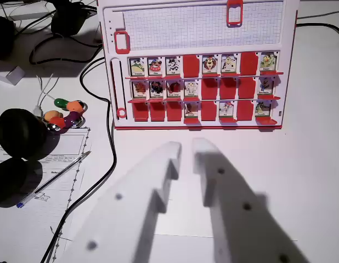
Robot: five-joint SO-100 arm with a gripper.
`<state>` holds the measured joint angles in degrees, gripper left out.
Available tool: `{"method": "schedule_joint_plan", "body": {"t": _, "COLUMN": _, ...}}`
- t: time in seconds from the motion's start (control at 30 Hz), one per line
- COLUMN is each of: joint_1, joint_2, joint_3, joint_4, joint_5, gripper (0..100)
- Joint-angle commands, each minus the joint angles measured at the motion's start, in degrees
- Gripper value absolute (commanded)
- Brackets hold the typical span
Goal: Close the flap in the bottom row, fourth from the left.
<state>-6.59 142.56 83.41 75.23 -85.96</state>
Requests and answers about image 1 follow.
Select clear ballpoint pen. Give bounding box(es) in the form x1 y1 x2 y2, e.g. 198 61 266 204
16 151 92 208

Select printed paper sheet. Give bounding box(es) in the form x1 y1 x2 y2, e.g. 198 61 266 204
0 128 93 263

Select colourful bead toy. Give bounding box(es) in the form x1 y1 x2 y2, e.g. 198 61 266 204
43 98 88 131

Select black headphones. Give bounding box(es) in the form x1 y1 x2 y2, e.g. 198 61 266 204
0 108 50 208

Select small white box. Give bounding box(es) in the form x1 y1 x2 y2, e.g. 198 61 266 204
0 65 26 87

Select red and white game board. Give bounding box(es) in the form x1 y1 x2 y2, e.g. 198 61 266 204
97 0 299 131

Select black power adapter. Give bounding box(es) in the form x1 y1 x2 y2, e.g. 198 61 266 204
50 0 89 37

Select black rounded object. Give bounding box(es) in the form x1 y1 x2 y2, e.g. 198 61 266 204
0 16 17 61

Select long black cable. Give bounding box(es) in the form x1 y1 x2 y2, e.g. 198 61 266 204
39 56 117 263

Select white usb cable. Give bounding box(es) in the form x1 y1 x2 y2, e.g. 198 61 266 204
33 73 60 116

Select looped black cable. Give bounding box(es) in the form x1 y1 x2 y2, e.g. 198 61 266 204
29 34 104 66

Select thick black cable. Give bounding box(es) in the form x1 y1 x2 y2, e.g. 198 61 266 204
295 23 339 39

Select thin black cable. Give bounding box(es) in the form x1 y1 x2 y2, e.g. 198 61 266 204
297 9 339 20

